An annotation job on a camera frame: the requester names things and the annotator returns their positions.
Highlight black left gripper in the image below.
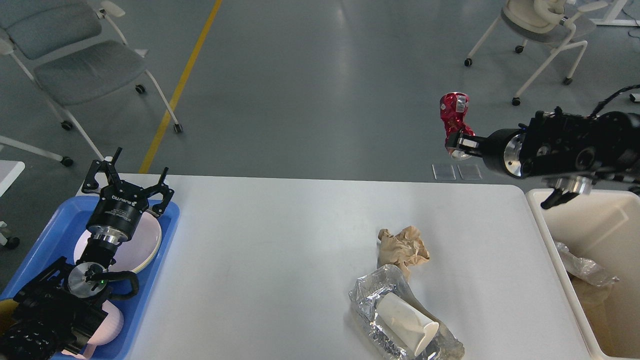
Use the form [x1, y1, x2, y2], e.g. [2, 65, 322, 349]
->
[82, 146, 176, 246]

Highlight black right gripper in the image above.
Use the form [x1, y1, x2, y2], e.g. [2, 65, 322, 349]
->
[446, 129, 525, 179]

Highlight crushed red soda can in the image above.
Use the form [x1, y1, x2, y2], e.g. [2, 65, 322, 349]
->
[439, 92, 475, 149]

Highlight brown paper ball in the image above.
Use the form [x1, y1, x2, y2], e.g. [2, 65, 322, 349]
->
[376, 225, 431, 281]

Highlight foil container back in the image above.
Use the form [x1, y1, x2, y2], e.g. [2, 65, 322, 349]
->
[554, 241, 620, 288]

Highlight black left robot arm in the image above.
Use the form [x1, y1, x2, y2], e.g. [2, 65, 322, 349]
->
[1, 153, 179, 360]

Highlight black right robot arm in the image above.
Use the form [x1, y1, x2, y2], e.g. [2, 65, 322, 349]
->
[439, 84, 640, 210]

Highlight clear floor plate right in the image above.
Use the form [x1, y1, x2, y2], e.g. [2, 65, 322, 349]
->
[457, 163, 483, 181]

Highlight clear floor plate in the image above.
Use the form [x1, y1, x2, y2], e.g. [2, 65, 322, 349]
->
[457, 163, 483, 181]
[431, 164, 457, 182]

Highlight clear floor plate left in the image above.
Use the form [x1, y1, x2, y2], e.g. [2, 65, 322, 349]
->
[431, 164, 457, 182]

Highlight pink ceramic plate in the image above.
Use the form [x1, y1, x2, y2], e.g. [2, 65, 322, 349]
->
[73, 212, 162, 274]

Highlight white chair base leg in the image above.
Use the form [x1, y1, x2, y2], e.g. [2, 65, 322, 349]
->
[0, 136, 74, 167]

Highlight blue plastic tray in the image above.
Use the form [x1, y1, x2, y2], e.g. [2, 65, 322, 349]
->
[1, 195, 180, 360]

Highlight white side table corner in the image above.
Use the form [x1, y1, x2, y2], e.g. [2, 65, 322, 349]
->
[0, 159, 25, 197]

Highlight pink ribbed mug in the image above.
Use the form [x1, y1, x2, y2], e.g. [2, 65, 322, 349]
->
[61, 300, 124, 360]

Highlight white office chair left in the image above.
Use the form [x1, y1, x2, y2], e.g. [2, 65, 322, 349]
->
[0, 0, 159, 159]

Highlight white office chair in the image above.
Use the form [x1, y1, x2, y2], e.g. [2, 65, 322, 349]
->
[464, 0, 608, 106]
[0, 0, 159, 159]

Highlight white office chair right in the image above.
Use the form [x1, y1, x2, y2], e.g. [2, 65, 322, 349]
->
[464, 0, 608, 106]

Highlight beige plastic bin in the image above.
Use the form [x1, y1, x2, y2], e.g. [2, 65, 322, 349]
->
[526, 189, 640, 360]

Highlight teal mug yellow inside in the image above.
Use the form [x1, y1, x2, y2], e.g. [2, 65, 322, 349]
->
[0, 298, 19, 337]

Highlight foil tray front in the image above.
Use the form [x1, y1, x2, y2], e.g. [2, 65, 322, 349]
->
[349, 264, 466, 360]

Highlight white paper cup lying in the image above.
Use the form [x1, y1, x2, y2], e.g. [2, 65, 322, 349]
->
[375, 292, 440, 358]

